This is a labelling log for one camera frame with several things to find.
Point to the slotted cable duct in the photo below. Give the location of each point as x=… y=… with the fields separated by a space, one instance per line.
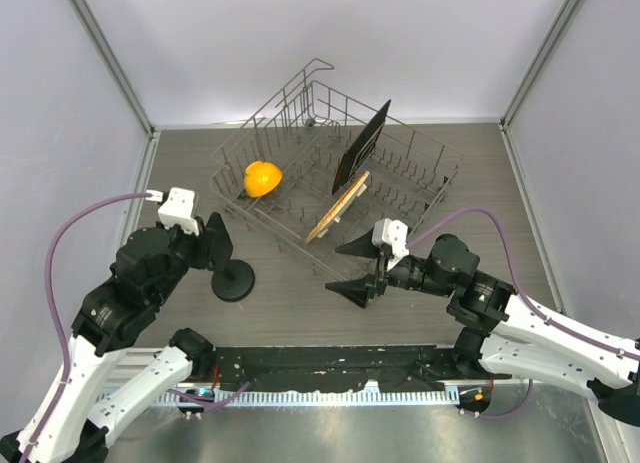
x=369 y=396

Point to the orange bowl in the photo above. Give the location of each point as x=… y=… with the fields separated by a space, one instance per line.
x=261 y=178

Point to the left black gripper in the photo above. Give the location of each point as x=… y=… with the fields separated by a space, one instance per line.
x=203 y=241

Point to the grey wire dish rack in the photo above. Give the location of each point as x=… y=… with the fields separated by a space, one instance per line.
x=304 y=129

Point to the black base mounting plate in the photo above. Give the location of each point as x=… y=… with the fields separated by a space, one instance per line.
x=338 y=369

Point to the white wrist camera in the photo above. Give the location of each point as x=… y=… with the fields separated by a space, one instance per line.
x=392 y=233
x=177 y=207

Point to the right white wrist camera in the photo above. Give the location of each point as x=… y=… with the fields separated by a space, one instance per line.
x=392 y=233

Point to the black phone stand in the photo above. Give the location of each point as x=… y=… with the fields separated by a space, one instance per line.
x=235 y=282

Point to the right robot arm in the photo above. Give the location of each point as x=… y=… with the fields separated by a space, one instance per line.
x=505 y=331

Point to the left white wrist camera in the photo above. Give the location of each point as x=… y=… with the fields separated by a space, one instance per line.
x=177 y=207

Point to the wooden cutting board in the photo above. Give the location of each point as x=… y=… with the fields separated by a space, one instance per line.
x=334 y=214

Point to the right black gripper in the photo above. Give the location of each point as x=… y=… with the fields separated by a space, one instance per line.
x=358 y=289

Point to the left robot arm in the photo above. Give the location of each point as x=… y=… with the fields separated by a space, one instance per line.
x=72 y=425

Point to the black square plate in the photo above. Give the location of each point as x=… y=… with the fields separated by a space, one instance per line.
x=362 y=147

